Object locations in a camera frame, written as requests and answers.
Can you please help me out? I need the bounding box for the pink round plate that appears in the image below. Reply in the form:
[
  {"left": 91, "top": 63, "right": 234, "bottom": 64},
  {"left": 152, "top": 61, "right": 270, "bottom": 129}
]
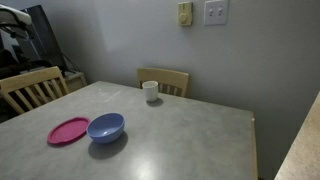
[{"left": 46, "top": 116, "right": 92, "bottom": 146}]

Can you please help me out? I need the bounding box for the blue bowl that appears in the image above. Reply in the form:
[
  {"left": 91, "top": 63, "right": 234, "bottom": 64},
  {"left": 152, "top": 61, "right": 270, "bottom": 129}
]
[{"left": 86, "top": 112, "right": 126, "bottom": 145}]

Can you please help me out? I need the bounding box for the white mug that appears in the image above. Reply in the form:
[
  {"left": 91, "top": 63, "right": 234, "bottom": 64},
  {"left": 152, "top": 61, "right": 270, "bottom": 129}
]
[{"left": 141, "top": 80, "right": 160, "bottom": 103}]

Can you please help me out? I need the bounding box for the wooden chair with solid backrest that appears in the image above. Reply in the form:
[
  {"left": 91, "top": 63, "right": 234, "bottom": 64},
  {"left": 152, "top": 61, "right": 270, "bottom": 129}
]
[{"left": 136, "top": 67, "right": 190, "bottom": 98}]

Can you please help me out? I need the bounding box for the small wooden side table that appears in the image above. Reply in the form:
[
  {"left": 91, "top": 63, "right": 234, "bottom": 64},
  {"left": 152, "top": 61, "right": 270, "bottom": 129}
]
[{"left": 61, "top": 70, "right": 88, "bottom": 94}]

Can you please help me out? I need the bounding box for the black monitor screen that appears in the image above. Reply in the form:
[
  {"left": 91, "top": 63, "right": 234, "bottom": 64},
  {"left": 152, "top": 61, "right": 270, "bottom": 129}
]
[{"left": 21, "top": 4, "right": 68, "bottom": 70}]

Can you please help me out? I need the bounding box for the wooden chair with slatted back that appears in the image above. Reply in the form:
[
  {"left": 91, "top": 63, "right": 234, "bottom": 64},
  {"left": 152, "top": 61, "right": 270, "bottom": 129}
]
[{"left": 0, "top": 65, "right": 70, "bottom": 116}]

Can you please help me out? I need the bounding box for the beige speckled countertop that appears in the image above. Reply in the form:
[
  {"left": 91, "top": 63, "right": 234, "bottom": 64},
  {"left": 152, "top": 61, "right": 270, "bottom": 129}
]
[{"left": 273, "top": 91, "right": 320, "bottom": 180}]

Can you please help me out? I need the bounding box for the beige wall thermostat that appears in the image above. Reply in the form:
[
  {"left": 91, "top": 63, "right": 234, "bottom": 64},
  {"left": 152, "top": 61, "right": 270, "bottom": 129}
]
[{"left": 177, "top": 1, "right": 194, "bottom": 27}]

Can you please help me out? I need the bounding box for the thin black wall cable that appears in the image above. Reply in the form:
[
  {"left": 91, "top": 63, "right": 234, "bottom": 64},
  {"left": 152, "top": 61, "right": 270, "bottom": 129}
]
[{"left": 61, "top": 53, "right": 81, "bottom": 73}]

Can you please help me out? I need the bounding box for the white light switch plate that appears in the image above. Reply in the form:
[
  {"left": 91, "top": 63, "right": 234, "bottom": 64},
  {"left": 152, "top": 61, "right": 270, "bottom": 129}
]
[{"left": 203, "top": 0, "right": 230, "bottom": 27}]

